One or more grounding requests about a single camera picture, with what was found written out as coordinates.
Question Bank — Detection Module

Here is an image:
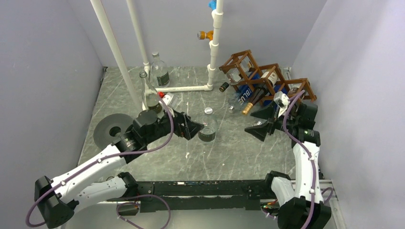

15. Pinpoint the clear bottle dark label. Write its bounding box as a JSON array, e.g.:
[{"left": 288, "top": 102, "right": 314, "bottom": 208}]
[{"left": 198, "top": 107, "right": 218, "bottom": 143}]

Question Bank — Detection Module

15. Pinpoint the blue labelled clear bottle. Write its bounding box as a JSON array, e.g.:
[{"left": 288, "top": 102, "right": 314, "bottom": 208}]
[{"left": 228, "top": 85, "right": 253, "bottom": 113}]

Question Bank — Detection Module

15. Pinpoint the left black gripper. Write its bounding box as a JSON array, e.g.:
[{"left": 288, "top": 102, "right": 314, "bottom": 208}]
[{"left": 144, "top": 105, "right": 204, "bottom": 145}]

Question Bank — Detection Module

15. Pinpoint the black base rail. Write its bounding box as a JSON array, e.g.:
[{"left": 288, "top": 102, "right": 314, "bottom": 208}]
[{"left": 111, "top": 175, "right": 276, "bottom": 213}]

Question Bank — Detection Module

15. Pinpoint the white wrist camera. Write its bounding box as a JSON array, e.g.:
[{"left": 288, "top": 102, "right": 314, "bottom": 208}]
[
  {"left": 158, "top": 92, "right": 179, "bottom": 109},
  {"left": 273, "top": 91, "right": 289, "bottom": 109}
]

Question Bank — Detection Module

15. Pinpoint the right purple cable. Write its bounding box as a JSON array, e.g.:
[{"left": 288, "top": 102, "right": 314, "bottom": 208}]
[{"left": 261, "top": 90, "right": 334, "bottom": 229}]

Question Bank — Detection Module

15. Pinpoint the slanted white pvc pipe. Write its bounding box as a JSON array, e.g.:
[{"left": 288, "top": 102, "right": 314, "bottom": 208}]
[{"left": 90, "top": 0, "right": 142, "bottom": 111}]

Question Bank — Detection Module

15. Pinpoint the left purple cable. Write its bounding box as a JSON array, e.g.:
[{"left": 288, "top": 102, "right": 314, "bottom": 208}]
[{"left": 25, "top": 98, "right": 175, "bottom": 229}]

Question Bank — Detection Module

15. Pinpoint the blue valve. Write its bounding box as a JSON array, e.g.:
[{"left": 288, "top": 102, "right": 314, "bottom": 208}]
[{"left": 208, "top": 0, "right": 217, "bottom": 10}]

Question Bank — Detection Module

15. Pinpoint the brown wooden wine rack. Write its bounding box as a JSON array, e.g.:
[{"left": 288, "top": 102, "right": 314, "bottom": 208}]
[{"left": 219, "top": 50, "right": 317, "bottom": 105}]

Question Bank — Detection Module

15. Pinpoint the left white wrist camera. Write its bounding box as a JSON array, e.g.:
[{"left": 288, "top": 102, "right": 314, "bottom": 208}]
[{"left": 158, "top": 92, "right": 179, "bottom": 109}]

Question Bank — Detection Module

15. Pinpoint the dark bottle gold cap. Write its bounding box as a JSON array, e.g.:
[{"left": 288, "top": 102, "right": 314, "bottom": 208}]
[{"left": 242, "top": 71, "right": 278, "bottom": 115}]

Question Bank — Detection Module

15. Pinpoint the clear bottle red green label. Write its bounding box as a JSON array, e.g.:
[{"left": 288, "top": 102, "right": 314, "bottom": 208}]
[{"left": 149, "top": 52, "right": 170, "bottom": 88}]

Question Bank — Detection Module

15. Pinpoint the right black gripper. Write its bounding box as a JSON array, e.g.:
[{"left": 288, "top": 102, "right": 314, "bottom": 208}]
[{"left": 245, "top": 100, "right": 298, "bottom": 141}]

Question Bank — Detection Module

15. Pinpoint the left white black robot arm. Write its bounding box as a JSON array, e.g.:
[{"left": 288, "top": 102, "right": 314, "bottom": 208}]
[{"left": 34, "top": 110, "right": 204, "bottom": 229}]

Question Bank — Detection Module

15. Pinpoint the lower blue clear bottle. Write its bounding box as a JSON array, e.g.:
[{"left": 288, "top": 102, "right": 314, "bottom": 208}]
[{"left": 254, "top": 118, "right": 267, "bottom": 125}]

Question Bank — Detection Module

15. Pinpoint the orange valve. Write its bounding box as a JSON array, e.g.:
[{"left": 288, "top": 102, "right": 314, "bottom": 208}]
[{"left": 197, "top": 31, "right": 213, "bottom": 41}]

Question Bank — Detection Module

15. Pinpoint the dark bottle silver cap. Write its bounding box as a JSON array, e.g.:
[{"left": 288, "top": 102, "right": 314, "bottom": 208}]
[{"left": 287, "top": 87, "right": 302, "bottom": 100}]

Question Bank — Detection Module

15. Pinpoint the standing clear empty bottle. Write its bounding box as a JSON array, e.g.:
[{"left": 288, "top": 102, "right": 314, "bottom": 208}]
[{"left": 139, "top": 71, "right": 162, "bottom": 114}]

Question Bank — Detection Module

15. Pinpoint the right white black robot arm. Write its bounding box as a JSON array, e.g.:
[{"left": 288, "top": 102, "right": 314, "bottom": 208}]
[{"left": 245, "top": 101, "right": 332, "bottom": 229}]

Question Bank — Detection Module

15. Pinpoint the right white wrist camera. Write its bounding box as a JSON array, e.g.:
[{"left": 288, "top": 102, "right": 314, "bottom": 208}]
[{"left": 273, "top": 91, "right": 289, "bottom": 109}]

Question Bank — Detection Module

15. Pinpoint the aluminium frame rail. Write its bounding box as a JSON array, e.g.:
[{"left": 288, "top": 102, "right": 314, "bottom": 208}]
[{"left": 60, "top": 180, "right": 345, "bottom": 229}]

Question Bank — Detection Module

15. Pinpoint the white pvc pipe frame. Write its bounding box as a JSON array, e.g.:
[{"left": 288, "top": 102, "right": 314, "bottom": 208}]
[{"left": 127, "top": 0, "right": 224, "bottom": 93}]

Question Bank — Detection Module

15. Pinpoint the purple cable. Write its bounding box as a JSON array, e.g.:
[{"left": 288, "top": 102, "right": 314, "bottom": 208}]
[
  {"left": 25, "top": 98, "right": 175, "bottom": 229},
  {"left": 261, "top": 90, "right": 334, "bottom": 229}
]

